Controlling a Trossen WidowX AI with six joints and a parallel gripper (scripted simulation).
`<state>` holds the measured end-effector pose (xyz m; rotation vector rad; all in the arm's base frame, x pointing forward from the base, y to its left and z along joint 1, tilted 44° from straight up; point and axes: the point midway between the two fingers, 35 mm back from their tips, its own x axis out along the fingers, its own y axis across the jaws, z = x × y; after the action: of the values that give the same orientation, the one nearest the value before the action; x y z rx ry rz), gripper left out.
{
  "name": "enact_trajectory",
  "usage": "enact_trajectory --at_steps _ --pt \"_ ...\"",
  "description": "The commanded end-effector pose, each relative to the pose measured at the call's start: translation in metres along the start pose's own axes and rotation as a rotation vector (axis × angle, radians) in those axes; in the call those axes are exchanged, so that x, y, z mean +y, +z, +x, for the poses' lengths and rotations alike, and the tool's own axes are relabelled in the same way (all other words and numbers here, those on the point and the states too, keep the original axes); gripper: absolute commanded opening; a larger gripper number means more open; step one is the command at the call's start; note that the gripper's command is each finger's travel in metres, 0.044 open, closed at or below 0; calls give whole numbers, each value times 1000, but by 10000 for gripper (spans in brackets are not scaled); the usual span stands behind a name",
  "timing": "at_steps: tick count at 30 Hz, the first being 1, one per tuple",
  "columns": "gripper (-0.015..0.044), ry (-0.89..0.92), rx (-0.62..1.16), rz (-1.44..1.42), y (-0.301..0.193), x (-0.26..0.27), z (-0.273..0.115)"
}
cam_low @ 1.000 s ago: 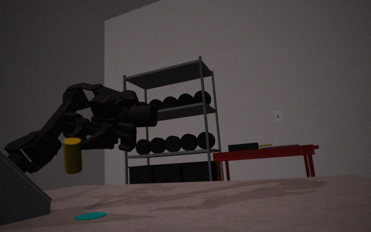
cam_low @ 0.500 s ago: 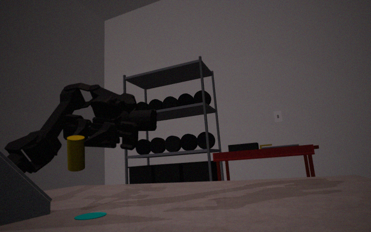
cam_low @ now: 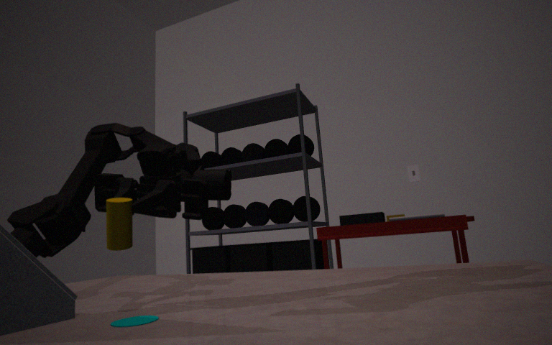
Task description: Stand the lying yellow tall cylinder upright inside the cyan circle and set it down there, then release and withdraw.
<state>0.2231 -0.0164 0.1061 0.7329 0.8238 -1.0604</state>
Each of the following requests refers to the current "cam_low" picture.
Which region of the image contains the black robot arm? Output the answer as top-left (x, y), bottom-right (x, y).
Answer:
top-left (7, 123), bottom-right (232, 258)

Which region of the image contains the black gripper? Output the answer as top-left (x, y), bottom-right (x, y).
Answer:
top-left (94, 173), bottom-right (208, 220)

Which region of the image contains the yellow cylinder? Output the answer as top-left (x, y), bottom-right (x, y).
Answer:
top-left (106, 198), bottom-right (133, 251)

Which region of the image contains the cyan circle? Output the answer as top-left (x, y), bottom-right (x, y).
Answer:
top-left (111, 316), bottom-right (159, 327)

